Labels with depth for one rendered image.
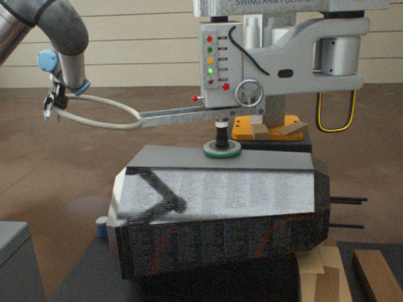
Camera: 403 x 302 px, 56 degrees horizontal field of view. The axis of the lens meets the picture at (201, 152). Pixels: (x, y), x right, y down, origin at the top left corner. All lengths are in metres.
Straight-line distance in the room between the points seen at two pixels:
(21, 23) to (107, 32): 7.37
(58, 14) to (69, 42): 0.09
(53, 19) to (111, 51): 7.43
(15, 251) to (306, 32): 1.63
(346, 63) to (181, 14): 6.24
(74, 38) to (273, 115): 1.79
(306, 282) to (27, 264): 1.35
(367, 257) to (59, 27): 2.15
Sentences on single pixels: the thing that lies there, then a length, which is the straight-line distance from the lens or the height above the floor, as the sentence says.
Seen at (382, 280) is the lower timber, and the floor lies 0.13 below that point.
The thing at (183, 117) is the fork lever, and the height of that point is 1.07.
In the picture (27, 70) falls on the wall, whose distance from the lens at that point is 9.59.
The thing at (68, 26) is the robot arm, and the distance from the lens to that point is 1.22.
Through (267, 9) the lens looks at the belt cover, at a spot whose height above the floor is 1.59.
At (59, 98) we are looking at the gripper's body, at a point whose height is 1.24.
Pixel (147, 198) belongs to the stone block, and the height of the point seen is 0.70.
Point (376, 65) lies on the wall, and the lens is 8.43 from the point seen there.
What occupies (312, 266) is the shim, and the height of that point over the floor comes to 0.26.
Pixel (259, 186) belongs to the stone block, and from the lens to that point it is 1.95.
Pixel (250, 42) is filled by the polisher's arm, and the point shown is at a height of 1.38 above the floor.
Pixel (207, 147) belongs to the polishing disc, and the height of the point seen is 0.87.
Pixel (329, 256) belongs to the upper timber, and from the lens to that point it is 2.36.
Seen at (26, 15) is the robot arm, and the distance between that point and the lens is 1.25.
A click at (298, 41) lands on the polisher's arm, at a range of 2.04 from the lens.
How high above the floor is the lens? 1.63
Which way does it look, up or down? 21 degrees down
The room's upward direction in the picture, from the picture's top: 3 degrees counter-clockwise
